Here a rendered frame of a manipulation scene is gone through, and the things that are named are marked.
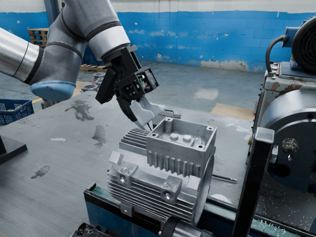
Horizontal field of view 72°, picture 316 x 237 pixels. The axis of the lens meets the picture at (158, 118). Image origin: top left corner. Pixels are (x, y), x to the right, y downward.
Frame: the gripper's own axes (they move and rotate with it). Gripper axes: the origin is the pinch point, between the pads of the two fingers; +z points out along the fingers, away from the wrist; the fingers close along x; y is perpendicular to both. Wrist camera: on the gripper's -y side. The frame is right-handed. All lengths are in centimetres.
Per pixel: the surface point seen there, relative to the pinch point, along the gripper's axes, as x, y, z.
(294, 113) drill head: 15.5, 31.0, 12.0
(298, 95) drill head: 26.3, 32.7, 11.7
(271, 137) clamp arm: -19.8, 31.1, -0.2
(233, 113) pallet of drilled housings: 233, -52, 79
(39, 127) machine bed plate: 19, -83, -14
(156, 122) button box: 12.7, -5.9, 2.3
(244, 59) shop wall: 538, -69, 54
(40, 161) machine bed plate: 0, -60, -1
